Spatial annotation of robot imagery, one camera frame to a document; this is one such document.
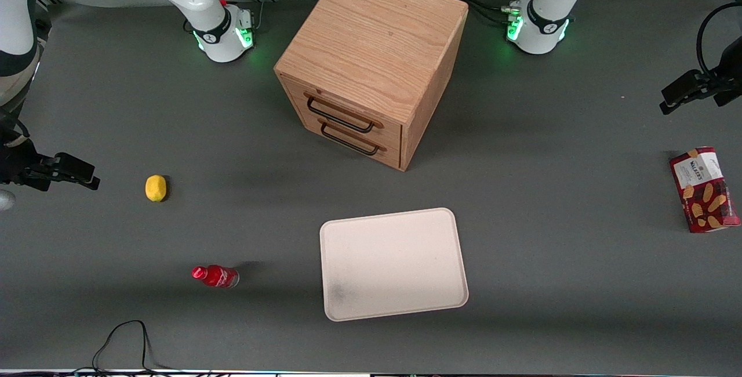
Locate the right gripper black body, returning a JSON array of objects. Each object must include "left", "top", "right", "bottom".
[{"left": 0, "top": 125, "right": 42, "bottom": 187}]

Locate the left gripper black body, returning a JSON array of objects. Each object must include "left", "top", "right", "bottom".
[{"left": 699, "top": 35, "right": 742, "bottom": 107}]

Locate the red tartan cookie box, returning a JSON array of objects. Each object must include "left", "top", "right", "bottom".
[{"left": 670, "top": 146, "right": 741, "bottom": 233}]

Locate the cream white rectangular tray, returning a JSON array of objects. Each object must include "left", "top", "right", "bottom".
[{"left": 319, "top": 208, "right": 469, "bottom": 322}]

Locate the yellow lemon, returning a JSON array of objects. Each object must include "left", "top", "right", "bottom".
[{"left": 145, "top": 175, "right": 168, "bottom": 202}]

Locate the red cola bottle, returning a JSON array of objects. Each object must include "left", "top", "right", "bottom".
[{"left": 191, "top": 264, "right": 240, "bottom": 289}]

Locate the wooden drawer cabinet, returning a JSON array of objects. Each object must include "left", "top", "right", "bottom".
[{"left": 274, "top": 0, "right": 469, "bottom": 172}]

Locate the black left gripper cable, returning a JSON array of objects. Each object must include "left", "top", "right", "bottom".
[{"left": 695, "top": 1, "right": 742, "bottom": 77}]

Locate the black looped table cable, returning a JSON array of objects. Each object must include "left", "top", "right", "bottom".
[{"left": 74, "top": 320, "right": 176, "bottom": 375}]

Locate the black left arm base cable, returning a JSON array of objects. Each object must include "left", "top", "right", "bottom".
[{"left": 443, "top": 0, "right": 523, "bottom": 27}]

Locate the long black wire drawer handle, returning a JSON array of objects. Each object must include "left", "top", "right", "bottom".
[{"left": 305, "top": 95, "right": 377, "bottom": 134}]

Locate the short black wire drawer handle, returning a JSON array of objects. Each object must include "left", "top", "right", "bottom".
[{"left": 319, "top": 121, "right": 382, "bottom": 157}]

